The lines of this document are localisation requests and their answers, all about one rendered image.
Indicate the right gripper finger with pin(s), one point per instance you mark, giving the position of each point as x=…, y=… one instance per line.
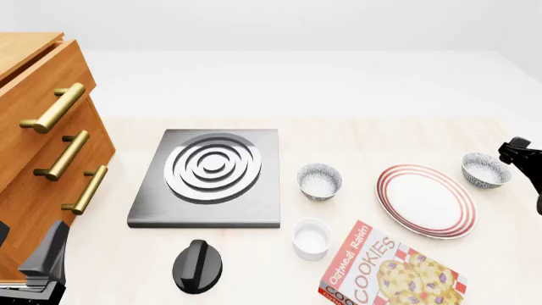
x=523, y=160

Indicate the round black stove knob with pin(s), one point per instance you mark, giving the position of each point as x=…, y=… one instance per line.
x=197, y=268

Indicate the oatmeal raisin cookies box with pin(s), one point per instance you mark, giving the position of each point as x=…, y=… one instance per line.
x=381, y=270

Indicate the wooden cabinet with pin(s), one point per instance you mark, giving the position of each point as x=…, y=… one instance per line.
x=17, y=54

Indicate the medium wooden cabinet drawer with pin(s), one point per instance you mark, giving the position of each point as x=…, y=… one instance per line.
x=91, y=127

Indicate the flat stove plate with rings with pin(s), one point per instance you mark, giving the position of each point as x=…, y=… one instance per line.
x=211, y=168

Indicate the deep wooden cabinet drawer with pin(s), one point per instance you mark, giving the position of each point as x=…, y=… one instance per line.
x=40, y=219

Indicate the shallow wooden cabinet drawer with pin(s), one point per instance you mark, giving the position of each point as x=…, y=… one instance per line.
x=51, y=73

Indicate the small white ramekin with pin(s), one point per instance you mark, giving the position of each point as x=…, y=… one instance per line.
x=311, y=239

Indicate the patterned bowl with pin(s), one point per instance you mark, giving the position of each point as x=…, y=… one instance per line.
x=485, y=171
x=319, y=181

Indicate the white plate with red rings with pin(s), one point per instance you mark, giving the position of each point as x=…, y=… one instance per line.
x=425, y=200

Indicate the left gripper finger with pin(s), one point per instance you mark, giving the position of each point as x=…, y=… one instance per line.
x=48, y=254
x=3, y=233

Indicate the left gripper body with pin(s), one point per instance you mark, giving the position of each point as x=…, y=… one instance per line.
x=29, y=294

